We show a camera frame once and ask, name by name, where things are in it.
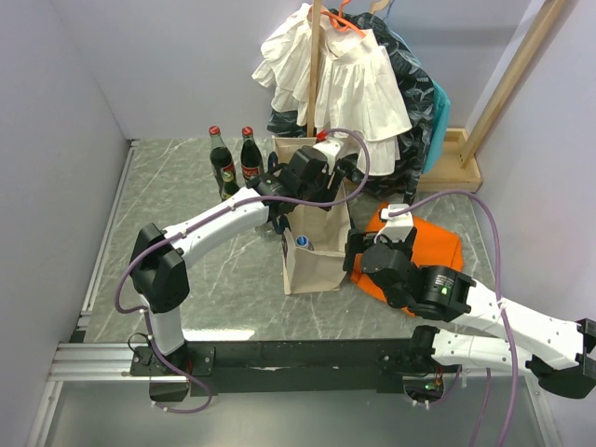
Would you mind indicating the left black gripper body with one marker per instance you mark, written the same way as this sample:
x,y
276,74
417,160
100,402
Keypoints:
x,y
319,191

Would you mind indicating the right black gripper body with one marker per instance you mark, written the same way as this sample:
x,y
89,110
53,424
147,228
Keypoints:
x,y
356,241

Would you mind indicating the coca-cola glass bottle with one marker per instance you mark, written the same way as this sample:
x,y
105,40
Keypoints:
x,y
221,159
251,160

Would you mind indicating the blue-cap plastic bottle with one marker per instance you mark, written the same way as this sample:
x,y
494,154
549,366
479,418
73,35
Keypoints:
x,y
304,242

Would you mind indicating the clear chang bottle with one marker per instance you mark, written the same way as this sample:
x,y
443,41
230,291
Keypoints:
x,y
267,231

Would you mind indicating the dark green glass bottle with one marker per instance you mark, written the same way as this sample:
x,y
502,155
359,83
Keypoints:
x,y
230,186

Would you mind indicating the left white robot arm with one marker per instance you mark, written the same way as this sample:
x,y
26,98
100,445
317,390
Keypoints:
x,y
161,257

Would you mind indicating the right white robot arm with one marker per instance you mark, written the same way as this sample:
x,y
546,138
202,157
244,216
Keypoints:
x,y
509,336

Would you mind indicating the beige canvas tote bag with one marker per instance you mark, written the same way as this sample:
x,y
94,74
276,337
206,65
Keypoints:
x,y
319,270

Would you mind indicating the folded orange cloth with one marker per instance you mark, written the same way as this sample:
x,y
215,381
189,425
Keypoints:
x,y
437,253

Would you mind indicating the white pleated garment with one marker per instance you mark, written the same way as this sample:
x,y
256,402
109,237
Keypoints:
x,y
357,87

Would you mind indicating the wooden clothes rack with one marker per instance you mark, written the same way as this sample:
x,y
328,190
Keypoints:
x,y
457,167

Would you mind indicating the dark shark print garment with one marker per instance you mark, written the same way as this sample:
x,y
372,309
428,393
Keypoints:
x,y
417,91

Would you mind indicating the teal blue garment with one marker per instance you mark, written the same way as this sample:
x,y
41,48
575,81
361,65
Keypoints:
x,y
442,112

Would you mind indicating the orange clothes hanger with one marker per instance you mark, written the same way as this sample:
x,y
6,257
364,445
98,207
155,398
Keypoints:
x,y
339,22

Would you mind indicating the wooden clothes hanger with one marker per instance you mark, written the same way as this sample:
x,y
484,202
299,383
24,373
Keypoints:
x,y
377,6

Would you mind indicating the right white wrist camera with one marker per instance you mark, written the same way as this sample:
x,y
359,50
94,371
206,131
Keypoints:
x,y
396,222

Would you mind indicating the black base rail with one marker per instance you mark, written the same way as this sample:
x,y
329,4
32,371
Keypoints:
x,y
319,365

